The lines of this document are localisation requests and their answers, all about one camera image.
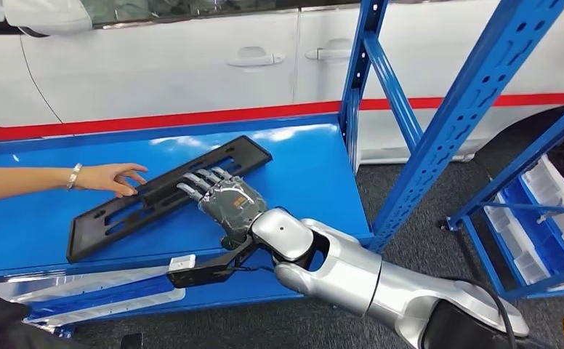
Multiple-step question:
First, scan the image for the white car side mirror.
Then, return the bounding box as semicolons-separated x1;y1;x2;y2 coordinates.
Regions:
2;0;93;36

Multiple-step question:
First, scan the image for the person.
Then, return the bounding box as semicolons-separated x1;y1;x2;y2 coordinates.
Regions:
0;291;95;349

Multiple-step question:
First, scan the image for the silver bracelet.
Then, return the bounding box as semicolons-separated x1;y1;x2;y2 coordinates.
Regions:
66;162;84;192

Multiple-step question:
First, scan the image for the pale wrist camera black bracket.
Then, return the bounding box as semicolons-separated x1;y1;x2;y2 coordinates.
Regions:
166;236;259;290

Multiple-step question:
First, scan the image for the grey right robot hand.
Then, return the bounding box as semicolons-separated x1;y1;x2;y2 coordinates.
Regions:
176;167;267;249

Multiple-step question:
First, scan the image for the white car red stripe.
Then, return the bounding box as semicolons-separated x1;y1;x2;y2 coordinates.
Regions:
0;0;564;166

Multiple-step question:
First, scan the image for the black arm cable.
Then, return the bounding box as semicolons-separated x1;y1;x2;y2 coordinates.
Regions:
443;276;520;349

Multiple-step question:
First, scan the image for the white car door handle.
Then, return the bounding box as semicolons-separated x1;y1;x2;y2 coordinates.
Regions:
226;46;286;69
305;38;353;62

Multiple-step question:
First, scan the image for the person's hand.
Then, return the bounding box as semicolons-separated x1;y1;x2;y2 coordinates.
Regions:
76;162;149;199

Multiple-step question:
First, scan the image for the blue metal shelf rack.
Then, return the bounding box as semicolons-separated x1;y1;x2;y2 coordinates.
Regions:
446;94;564;303
0;0;564;338

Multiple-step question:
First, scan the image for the black plastic plate holder part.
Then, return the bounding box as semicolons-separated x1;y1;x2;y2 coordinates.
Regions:
66;135;273;264

